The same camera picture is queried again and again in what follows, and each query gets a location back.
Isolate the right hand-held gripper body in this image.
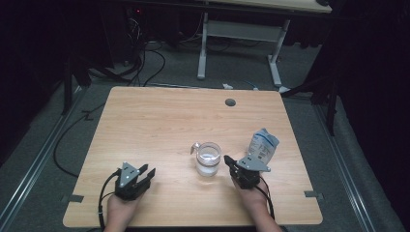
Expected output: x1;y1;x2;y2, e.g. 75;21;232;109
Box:
229;154;272;190

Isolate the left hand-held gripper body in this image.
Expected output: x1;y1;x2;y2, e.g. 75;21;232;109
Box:
114;161;153;201

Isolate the white and blue milk carton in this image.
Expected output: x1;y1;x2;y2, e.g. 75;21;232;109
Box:
247;128;280;165

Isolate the person's left hand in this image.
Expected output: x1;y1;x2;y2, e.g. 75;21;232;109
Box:
105;193;144;227

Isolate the person's right hand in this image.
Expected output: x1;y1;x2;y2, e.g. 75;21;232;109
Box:
231;177;270;220

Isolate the grey tape strip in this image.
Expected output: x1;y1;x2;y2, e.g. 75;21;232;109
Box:
61;193;85;205
304;189;324;199

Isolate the black metal stand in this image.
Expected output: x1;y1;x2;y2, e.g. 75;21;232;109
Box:
61;57;92;116
279;73;342;136

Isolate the light wooden desk top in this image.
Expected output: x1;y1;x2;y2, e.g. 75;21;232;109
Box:
206;0;333;15

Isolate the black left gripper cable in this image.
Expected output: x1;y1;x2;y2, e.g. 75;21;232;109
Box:
98;170;123;232

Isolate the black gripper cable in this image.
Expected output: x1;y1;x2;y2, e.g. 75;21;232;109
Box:
98;170;123;232
254;175;278;221

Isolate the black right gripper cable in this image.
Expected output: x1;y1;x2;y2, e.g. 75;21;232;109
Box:
254;175;278;221

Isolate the black floor cable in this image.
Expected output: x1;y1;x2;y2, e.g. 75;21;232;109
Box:
52;102;107;179

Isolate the aluminium floor rail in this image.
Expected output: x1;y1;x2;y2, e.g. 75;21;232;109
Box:
313;102;376;232
0;85;88;226

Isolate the bundle of black cables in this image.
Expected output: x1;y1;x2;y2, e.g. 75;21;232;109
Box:
122;9;167;88

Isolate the white metal desk frame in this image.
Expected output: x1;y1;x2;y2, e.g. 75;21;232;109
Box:
196;11;293;95

